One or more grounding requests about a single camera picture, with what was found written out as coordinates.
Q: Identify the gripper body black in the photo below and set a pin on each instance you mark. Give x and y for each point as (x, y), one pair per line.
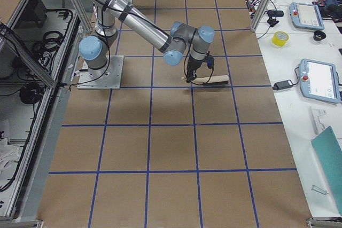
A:
(193, 64)

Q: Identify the beige hand brush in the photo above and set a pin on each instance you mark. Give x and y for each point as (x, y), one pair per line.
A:
(211, 80)

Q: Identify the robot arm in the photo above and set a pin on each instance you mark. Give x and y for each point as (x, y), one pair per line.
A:
(172, 45)

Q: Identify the yellow tape roll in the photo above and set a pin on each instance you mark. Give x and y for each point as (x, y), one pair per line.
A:
(280, 38)

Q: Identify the black power adapter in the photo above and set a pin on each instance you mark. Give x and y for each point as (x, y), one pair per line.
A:
(282, 85)

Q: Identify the far teach pendant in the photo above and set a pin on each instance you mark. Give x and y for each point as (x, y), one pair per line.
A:
(306, 16)

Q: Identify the teach pendant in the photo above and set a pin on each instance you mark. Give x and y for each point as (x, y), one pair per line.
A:
(306, 16)
(319, 80)

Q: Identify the near teach pendant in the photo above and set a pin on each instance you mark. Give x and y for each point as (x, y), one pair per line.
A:
(319, 80)

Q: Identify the teal board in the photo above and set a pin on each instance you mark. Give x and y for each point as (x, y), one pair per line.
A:
(328, 152)

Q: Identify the white crumpled cloth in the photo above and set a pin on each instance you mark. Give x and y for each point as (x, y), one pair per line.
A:
(9, 154)

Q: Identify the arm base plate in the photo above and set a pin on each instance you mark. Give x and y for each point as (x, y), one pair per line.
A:
(109, 77)

